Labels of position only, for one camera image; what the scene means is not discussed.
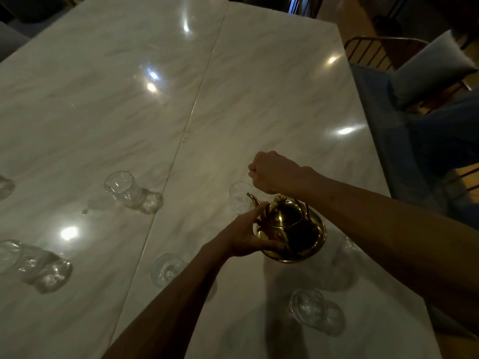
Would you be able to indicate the grey pillow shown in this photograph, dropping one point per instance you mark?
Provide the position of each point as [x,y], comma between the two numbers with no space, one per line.
[430,70]

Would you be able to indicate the dark slatted chair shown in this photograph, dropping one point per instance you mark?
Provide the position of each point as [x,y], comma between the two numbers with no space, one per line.
[305,5]

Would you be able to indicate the person's right forearm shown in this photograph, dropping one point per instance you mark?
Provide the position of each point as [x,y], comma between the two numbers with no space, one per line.
[393,235]

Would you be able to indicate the person's left thumb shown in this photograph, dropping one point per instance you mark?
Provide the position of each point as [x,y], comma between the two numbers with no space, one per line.
[258,211]

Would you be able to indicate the person's left forearm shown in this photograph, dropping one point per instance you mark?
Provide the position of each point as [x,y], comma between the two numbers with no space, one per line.
[168,310]

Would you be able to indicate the person's right hand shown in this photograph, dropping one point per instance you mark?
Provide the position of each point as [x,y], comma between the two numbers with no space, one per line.
[278,173]

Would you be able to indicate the clear drinking glass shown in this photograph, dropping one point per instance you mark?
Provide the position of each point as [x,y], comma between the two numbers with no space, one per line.
[166,270]
[131,192]
[238,200]
[314,308]
[5,186]
[33,265]

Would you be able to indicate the blue seat cushion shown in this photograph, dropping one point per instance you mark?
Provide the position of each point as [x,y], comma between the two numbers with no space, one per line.
[393,145]

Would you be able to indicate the person's left hand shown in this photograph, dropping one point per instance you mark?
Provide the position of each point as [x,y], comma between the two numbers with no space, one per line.
[239,235]

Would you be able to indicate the golden metal teapot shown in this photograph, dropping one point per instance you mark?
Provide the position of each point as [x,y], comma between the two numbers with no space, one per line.
[295,231]

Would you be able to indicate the person's right fingers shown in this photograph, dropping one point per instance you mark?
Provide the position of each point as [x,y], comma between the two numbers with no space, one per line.
[256,168]

